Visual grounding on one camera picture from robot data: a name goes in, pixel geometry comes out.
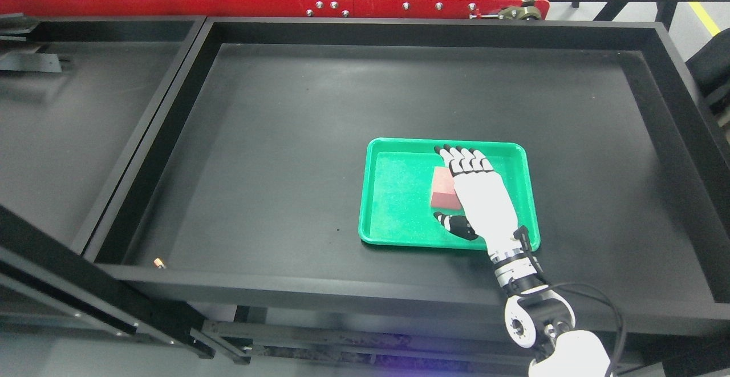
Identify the left black metal shelf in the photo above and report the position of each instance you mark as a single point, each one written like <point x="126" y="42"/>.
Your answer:
<point x="67" y="137"/>

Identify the green tray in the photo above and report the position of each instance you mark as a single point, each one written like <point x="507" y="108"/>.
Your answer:
<point x="396" y="205"/>

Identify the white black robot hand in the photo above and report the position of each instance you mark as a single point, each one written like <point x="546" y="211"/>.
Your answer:
<point x="489" y="212"/>

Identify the pink block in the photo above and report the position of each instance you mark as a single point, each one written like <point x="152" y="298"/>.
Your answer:
<point x="443" y="194"/>

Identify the red conveyor frame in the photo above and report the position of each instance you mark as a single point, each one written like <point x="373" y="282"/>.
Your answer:
<point x="440" y="9"/>

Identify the black metal shelf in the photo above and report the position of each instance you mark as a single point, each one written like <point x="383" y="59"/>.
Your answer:
<point x="246" y="188"/>
<point x="67" y="137"/>

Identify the right black metal shelf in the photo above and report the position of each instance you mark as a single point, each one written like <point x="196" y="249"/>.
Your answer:
<point x="246" y="188"/>

